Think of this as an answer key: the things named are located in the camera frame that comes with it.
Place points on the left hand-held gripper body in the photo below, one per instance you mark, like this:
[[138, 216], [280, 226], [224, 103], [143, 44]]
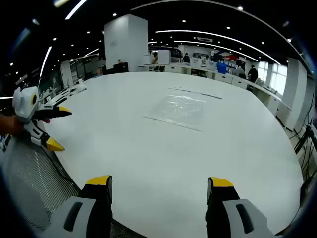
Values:
[[24, 104]]

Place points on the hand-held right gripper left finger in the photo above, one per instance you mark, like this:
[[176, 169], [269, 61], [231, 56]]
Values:
[[81, 213]]

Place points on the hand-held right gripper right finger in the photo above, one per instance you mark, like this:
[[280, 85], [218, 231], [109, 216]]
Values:
[[237, 218]]

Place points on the clear resealable bag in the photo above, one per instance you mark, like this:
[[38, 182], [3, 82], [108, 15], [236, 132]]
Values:
[[178, 109]]

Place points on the white side desk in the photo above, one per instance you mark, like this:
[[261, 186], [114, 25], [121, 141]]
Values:
[[67, 93]]

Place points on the grey mesh office chair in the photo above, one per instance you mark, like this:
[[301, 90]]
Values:
[[37, 173]]

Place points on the white square pillar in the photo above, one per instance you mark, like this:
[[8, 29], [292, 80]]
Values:
[[294, 94], [123, 44]]

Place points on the white box appliance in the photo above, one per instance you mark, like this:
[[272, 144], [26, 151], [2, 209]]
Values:
[[164, 57]]

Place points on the blue storage box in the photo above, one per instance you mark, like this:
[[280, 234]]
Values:
[[222, 68]]

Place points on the short curved ceiling light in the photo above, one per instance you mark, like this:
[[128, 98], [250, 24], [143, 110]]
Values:
[[218, 47]]

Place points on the long curved ceiling light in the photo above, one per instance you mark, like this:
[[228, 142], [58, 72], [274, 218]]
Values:
[[223, 37]]

